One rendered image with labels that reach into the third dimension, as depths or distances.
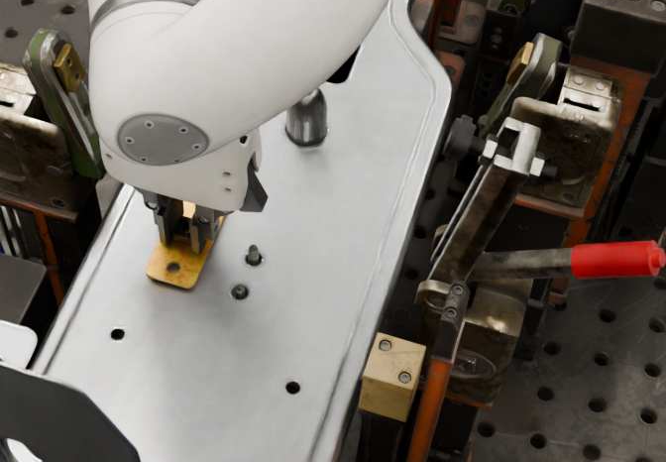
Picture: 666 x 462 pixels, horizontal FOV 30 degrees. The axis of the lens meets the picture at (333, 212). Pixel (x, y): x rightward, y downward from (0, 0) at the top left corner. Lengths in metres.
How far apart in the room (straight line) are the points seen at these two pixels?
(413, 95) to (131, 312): 0.29
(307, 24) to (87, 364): 0.37
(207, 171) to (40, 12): 0.72
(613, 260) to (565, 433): 0.45
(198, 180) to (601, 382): 0.56
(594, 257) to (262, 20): 0.30
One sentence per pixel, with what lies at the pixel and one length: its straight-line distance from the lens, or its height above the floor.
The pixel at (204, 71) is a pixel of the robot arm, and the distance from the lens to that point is 0.60.
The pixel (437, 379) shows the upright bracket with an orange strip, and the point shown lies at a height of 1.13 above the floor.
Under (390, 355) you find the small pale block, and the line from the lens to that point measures 0.81.
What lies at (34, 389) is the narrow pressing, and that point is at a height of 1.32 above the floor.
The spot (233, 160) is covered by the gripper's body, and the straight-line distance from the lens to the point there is 0.78.
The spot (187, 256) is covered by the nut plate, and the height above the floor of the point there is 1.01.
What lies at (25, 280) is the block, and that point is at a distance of 0.95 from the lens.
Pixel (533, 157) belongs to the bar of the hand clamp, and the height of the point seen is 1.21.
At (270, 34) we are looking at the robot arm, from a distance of 0.59.
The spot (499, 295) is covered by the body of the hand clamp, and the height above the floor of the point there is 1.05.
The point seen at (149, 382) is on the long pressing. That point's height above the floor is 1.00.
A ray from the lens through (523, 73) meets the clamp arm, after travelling 0.92.
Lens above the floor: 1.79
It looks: 57 degrees down
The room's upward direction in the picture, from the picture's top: 4 degrees clockwise
